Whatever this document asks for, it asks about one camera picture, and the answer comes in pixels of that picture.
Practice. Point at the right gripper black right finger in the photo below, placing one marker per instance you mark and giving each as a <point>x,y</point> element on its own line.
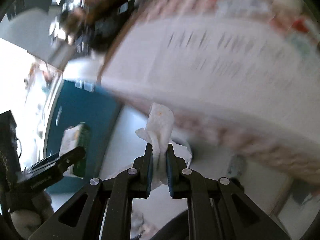
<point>217,209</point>

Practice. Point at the white paper tissue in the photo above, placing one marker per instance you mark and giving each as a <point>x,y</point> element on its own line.
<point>157,132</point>

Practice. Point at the green white small box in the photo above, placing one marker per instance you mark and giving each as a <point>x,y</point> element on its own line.
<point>76,149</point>

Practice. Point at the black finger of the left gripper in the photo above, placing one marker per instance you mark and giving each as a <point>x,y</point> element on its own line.
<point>43,174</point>

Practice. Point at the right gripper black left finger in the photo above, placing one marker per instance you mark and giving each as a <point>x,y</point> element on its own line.
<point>102,208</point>

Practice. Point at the checkered printed tablecloth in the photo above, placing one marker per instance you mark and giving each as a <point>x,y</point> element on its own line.
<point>239,73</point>

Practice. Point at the blue kitchen cabinets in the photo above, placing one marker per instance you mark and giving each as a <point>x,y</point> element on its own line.
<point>82,115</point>

